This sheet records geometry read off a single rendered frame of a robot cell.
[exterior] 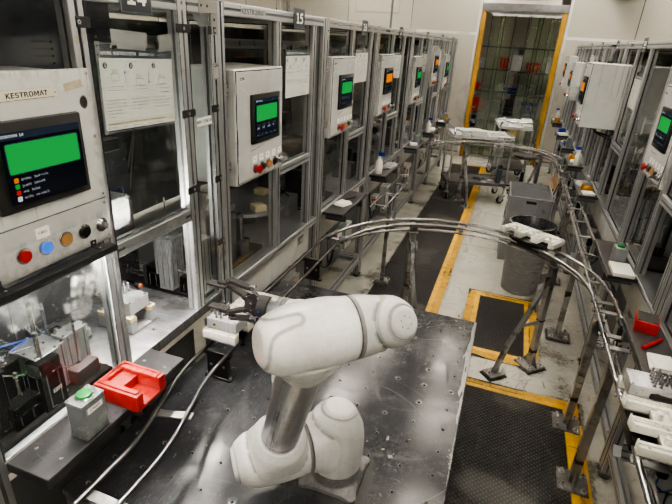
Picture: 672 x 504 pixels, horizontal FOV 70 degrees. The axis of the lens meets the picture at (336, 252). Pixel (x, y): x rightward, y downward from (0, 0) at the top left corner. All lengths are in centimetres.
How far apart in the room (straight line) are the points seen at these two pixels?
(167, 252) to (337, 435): 105
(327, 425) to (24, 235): 91
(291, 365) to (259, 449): 51
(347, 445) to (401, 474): 28
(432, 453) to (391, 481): 19
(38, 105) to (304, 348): 84
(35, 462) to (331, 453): 76
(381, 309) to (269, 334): 22
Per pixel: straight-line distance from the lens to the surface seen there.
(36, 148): 131
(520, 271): 432
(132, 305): 189
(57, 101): 138
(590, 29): 953
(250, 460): 142
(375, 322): 94
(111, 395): 161
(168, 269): 211
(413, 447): 179
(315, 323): 90
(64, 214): 142
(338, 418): 145
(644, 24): 963
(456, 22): 957
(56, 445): 156
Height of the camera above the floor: 193
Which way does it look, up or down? 24 degrees down
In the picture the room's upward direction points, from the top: 3 degrees clockwise
